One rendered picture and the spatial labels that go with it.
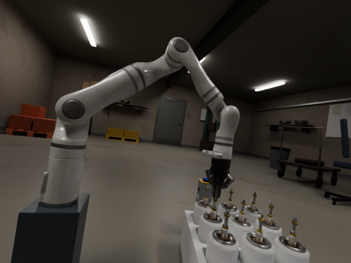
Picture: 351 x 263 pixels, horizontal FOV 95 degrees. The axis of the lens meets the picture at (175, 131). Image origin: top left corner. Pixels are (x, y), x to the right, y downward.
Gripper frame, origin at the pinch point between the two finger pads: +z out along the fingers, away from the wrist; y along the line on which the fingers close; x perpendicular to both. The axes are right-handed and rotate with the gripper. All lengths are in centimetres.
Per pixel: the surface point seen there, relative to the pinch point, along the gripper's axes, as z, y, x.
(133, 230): 35, 40, 13
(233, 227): 11.8, -6.0, -5.4
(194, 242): 17.1, -0.2, 8.8
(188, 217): 17.1, 14.0, -1.1
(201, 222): 11.5, 1.1, 4.6
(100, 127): -2, 667, -88
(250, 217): 11.7, -4.3, -22.1
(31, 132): 25, 449, 98
